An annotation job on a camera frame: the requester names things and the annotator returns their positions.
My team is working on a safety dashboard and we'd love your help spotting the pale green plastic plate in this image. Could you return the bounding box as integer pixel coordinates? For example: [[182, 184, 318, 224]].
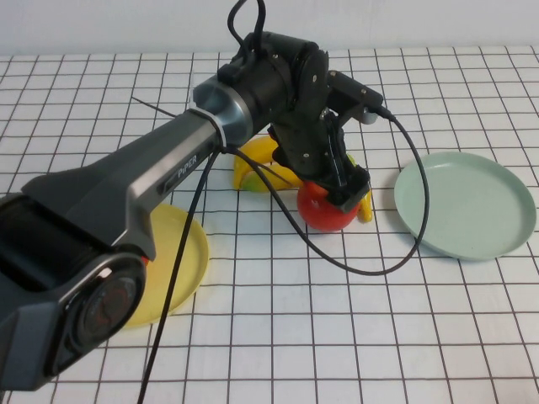
[[394, 151, 536, 262]]

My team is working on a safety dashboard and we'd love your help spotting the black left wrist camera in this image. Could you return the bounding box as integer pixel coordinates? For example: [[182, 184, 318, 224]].
[[326, 70, 385, 126]]

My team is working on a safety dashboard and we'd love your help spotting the white black-grid tablecloth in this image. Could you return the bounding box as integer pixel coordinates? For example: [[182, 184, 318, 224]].
[[0, 49, 539, 404]]

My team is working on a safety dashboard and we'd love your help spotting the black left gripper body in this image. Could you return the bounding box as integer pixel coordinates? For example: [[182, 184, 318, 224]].
[[269, 107, 349, 182]]

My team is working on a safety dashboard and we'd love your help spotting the short black looped cable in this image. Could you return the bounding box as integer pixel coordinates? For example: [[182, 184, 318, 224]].
[[227, 0, 267, 56]]

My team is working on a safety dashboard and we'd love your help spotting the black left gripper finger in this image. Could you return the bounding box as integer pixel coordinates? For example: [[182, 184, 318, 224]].
[[343, 166, 371, 193], [323, 178, 366, 214]]

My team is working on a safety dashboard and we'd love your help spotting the white zip tie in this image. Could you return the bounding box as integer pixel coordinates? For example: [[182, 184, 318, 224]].
[[187, 86, 231, 148]]

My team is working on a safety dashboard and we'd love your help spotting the long black camera cable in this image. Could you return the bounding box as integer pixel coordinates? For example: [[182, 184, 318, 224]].
[[136, 104, 430, 404]]

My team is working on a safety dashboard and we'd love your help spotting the thin black cable tie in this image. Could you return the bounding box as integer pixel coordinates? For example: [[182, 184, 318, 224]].
[[131, 96, 305, 187]]

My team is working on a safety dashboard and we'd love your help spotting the yellow plastic plate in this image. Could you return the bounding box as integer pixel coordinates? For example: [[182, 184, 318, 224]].
[[125, 205, 211, 329]]

